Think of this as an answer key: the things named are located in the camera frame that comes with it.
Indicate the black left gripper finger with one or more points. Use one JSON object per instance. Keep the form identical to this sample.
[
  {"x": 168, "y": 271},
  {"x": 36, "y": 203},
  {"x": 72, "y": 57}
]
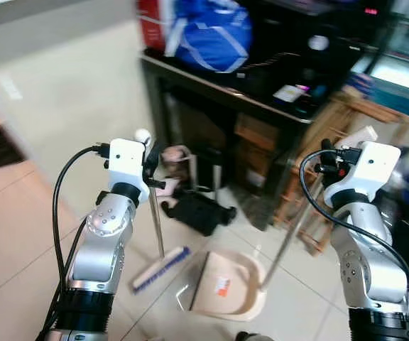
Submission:
[{"x": 154, "y": 156}]

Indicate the white paper label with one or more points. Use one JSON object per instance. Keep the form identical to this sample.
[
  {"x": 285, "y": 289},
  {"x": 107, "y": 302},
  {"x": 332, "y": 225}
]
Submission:
[{"x": 288, "y": 93}]

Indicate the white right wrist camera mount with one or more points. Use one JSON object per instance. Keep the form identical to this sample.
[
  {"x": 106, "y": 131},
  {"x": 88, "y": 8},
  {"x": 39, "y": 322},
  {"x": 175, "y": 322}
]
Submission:
[{"x": 371, "y": 169}]

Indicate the blue crate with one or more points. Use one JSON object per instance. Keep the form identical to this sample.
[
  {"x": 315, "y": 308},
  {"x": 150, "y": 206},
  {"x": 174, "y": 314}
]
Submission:
[{"x": 396, "y": 103}]

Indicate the broom with blue bristles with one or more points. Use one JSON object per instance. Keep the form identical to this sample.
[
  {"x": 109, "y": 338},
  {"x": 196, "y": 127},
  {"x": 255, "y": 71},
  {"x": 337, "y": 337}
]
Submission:
[{"x": 160, "y": 270}]

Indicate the black table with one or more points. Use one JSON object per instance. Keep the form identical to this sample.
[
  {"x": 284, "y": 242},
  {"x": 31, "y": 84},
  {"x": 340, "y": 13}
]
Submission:
[{"x": 163, "y": 106}]

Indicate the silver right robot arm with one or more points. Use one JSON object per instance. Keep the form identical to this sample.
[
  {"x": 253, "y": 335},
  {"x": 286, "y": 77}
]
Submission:
[{"x": 368, "y": 263}]

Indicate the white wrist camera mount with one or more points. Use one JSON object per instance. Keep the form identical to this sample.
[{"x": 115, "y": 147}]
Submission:
[
  {"x": 371, "y": 169},
  {"x": 126, "y": 163}
]

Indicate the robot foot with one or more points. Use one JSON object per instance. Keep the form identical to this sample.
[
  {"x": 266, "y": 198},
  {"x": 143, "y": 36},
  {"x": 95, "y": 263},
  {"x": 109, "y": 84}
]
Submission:
[{"x": 253, "y": 336}]

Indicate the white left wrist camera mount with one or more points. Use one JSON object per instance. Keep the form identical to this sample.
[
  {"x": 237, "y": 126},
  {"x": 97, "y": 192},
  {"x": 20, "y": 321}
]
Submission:
[{"x": 126, "y": 163}]

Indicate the red box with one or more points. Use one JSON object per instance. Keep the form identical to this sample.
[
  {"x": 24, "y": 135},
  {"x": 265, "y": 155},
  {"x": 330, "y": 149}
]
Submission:
[{"x": 151, "y": 25}]

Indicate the black appliance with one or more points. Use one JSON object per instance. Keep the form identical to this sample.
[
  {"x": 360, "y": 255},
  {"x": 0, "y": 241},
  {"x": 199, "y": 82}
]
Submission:
[{"x": 282, "y": 42}]

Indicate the wooden stool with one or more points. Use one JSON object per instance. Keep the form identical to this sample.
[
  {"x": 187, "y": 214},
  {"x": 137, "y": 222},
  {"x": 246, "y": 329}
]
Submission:
[{"x": 346, "y": 114}]

